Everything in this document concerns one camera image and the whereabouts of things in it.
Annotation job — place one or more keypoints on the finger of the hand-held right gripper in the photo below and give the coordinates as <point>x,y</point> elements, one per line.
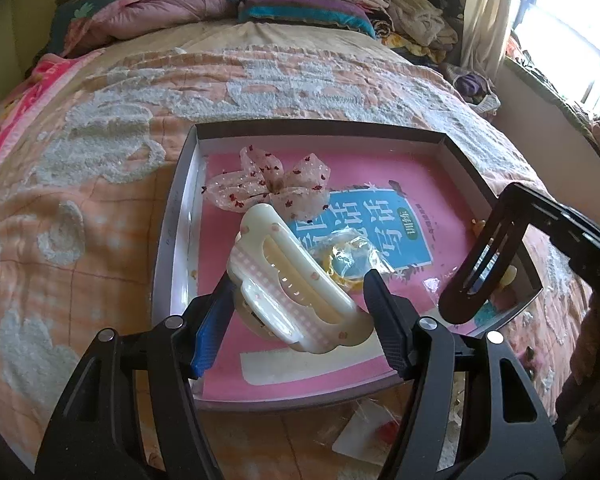
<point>597,267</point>
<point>560,215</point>

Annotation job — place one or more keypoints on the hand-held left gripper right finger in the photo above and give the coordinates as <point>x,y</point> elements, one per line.
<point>387,320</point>

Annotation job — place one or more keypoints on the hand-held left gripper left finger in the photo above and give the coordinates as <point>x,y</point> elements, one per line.
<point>210,340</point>

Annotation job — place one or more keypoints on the brown oval hair clip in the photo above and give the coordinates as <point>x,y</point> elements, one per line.
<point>460,300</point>

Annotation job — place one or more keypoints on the clear bag with yellow jewelry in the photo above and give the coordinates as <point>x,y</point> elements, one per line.
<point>350,250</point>

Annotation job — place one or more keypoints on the yellow hair clip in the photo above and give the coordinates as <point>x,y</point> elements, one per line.
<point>509,276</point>

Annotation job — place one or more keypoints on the grey box tray pink inside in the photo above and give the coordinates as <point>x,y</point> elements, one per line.
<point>290,375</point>

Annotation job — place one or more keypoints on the cream claw hair clip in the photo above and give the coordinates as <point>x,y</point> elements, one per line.
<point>280,250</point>

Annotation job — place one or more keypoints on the sheer pink bow hair clip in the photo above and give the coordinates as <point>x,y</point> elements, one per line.
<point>300,175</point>

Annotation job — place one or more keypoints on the person's right forearm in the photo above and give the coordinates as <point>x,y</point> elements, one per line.
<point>595,360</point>

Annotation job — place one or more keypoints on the clear packet with red bead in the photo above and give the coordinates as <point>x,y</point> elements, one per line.
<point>360,440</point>

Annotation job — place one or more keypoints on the basket with purple cloth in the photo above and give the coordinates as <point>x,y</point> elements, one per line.
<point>475,92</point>

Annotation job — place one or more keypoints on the peach cloud pattern blanket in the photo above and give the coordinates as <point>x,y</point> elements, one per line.
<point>105,210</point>

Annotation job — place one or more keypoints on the window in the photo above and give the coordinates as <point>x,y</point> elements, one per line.
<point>570,25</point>

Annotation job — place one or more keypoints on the cream curtain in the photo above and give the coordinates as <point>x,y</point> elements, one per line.
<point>487,15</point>

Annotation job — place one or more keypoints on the pile of clothes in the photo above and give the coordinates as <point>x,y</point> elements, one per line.
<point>410,10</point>

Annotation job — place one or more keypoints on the beige bed sheet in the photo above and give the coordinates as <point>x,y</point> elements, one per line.
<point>230,37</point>

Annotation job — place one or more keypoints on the pink cartoon blanket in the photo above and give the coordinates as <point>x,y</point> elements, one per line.
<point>10,105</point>

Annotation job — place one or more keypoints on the striped purple teal pillow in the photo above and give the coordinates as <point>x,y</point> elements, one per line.
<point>305,12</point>

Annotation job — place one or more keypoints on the pink and navy floral quilt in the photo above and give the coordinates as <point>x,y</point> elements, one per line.
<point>145,7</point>

